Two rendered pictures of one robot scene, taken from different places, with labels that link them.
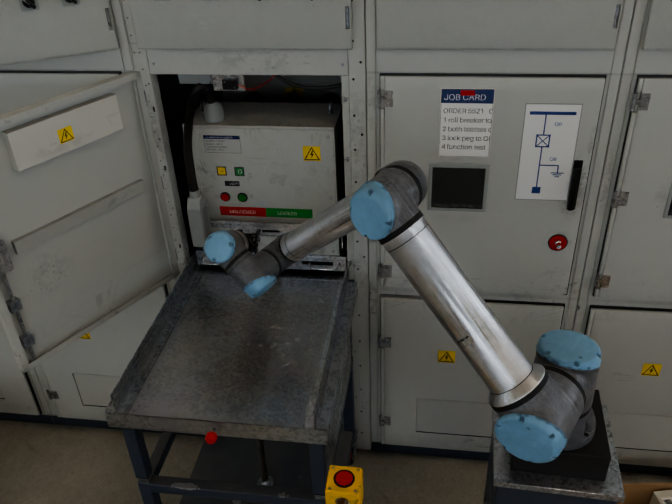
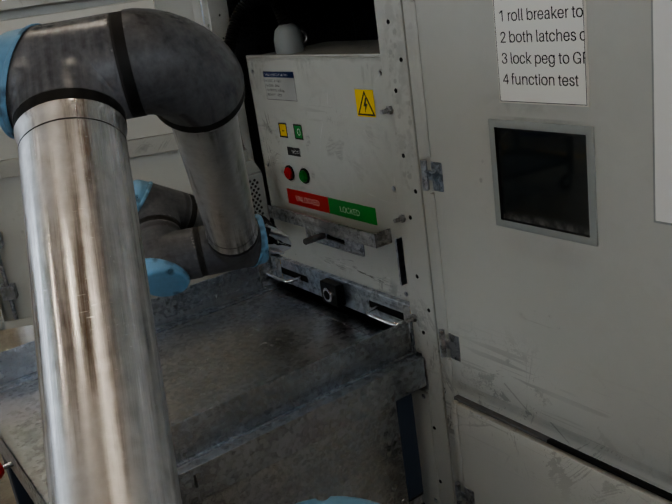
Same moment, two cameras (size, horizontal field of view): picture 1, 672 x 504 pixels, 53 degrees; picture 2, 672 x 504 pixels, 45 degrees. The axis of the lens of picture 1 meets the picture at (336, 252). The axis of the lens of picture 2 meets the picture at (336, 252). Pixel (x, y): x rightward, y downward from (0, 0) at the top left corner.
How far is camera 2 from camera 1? 1.48 m
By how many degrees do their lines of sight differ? 45
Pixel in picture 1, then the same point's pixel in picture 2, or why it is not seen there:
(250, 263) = (149, 234)
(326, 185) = (387, 164)
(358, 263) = (422, 321)
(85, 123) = not seen: hidden behind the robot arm
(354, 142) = (393, 75)
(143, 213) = not seen: hidden behind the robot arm
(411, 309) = (497, 444)
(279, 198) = (339, 182)
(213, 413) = (23, 441)
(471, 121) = (546, 16)
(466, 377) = not seen: outside the picture
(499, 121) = (600, 12)
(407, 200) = (56, 61)
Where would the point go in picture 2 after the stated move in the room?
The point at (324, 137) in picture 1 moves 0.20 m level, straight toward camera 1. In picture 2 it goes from (376, 72) to (294, 95)
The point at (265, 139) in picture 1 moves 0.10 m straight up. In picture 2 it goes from (316, 77) to (309, 25)
